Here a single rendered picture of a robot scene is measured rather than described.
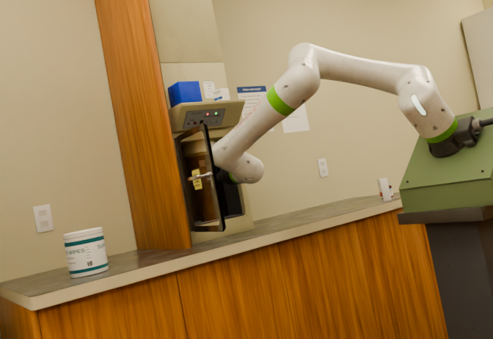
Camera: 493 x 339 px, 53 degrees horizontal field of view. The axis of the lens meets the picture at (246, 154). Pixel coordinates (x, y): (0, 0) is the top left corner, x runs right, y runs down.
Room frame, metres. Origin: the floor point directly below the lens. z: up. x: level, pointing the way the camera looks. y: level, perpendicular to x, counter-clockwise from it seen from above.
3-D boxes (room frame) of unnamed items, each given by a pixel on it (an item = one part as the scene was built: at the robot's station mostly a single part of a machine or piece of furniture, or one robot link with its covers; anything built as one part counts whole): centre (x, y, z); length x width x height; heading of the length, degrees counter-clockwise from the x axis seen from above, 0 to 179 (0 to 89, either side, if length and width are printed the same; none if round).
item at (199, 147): (1.93, 0.20, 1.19); 0.30 x 0.01 x 0.40; 28
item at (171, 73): (2.26, 0.23, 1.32); 0.32 x 0.25 x 0.77; 125
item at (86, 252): (1.73, 0.60, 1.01); 0.13 x 0.13 x 0.15
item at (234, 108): (2.12, 0.12, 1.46); 0.32 x 0.11 x 0.10; 125
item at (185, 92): (2.06, 0.21, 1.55); 0.10 x 0.10 x 0.09; 35
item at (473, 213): (1.75, -0.71, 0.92); 0.32 x 0.32 x 0.04; 35
